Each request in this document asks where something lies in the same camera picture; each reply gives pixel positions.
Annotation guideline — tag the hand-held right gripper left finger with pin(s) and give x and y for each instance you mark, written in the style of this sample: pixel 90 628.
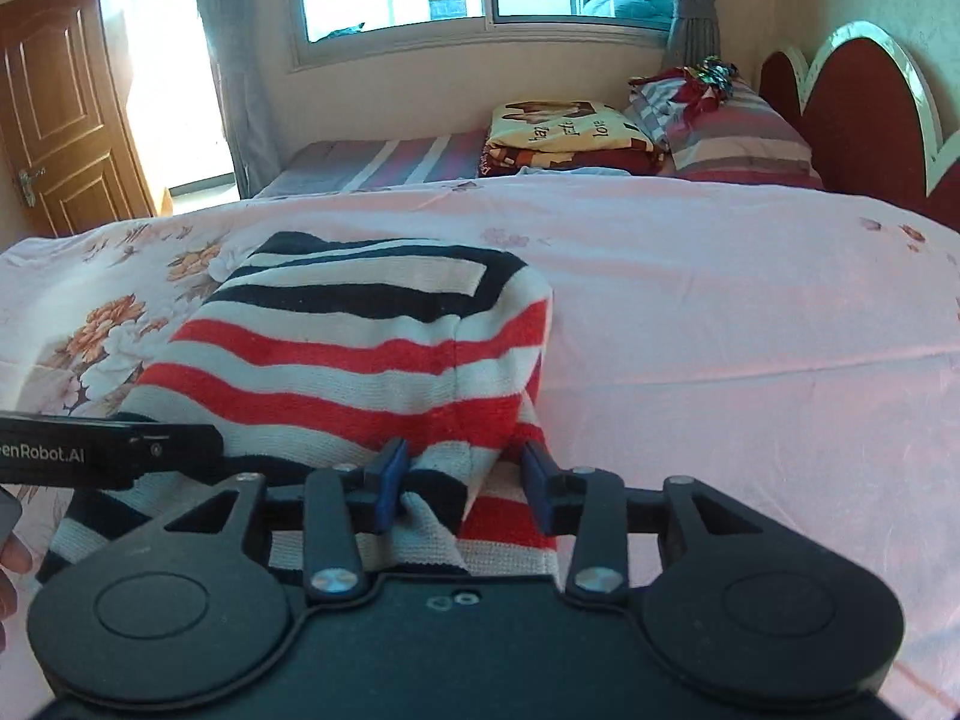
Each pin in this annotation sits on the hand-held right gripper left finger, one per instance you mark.
pixel 391 484

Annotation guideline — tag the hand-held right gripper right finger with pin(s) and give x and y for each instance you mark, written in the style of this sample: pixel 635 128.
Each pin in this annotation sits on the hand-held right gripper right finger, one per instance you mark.
pixel 536 484

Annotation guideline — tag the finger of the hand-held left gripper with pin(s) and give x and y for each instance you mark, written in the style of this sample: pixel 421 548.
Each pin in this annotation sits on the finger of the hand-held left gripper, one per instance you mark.
pixel 180 448

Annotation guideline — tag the red black white striped sweater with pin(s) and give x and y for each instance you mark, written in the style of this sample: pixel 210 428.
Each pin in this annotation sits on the red black white striped sweater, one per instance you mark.
pixel 337 360

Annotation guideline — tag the person's left hand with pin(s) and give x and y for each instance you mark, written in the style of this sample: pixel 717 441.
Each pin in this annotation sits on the person's left hand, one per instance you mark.
pixel 11 555

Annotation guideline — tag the pink floral bedsheet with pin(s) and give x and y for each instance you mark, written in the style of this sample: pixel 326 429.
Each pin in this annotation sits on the pink floral bedsheet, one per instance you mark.
pixel 712 330

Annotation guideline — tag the crumpled grey white cloth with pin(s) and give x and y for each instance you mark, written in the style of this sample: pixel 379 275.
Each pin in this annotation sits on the crumpled grey white cloth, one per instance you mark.
pixel 570 172

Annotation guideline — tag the purple striped mattress sheet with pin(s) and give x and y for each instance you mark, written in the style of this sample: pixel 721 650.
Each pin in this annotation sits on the purple striped mattress sheet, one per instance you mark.
pixel 390 161

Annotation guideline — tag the brown wooden door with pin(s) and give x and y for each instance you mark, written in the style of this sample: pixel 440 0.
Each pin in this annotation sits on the brown wooden door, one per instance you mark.
pixel 67 112

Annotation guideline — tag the folded yellow cartoon blanket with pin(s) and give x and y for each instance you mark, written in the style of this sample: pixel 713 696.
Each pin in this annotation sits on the folded yellow cartoon blanket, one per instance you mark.
pixel 555 127

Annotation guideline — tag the dark red pillow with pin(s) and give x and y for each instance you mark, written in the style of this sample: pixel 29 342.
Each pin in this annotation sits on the dark red pillow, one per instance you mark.
pixel 750 179

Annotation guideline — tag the grey curtain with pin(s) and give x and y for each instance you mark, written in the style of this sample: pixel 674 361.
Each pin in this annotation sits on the grey curtain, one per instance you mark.
pixel 240 67
pixel 697 0

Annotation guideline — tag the pink grey striped pillow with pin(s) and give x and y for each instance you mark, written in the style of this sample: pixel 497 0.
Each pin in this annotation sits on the pink grey striped pillow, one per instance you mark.
pixel 735 139

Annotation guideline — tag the colourful ribbon bow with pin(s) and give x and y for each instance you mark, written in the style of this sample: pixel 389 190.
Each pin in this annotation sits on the colourful ribbon bow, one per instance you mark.
pixel 709 79

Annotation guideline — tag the red scalloped headboard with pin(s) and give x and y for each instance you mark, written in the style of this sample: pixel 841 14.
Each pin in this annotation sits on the red scalloped headboard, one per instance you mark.
pixel 862 105

